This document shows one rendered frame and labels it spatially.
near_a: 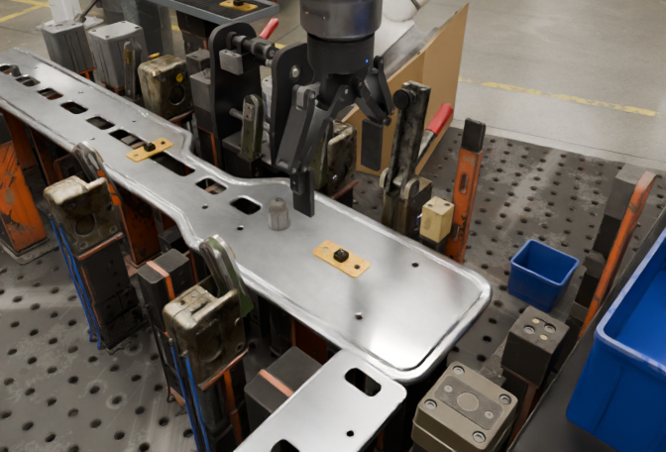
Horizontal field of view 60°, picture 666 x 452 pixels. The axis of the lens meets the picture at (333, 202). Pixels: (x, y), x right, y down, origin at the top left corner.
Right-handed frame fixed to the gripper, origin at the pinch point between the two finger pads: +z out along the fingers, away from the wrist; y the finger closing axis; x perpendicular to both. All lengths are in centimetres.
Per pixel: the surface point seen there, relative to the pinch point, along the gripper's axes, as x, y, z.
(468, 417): 28.7, 14.4, 7.5
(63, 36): -102, -15, 9
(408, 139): 0.6, -15.2, 0.1
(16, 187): -76, 16, 27
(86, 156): -38.5, 15.0, 4.7
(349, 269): 2.8, 0.9, 13.3
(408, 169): 2.1, -13.6, 4.1
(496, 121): -78, -231, 114
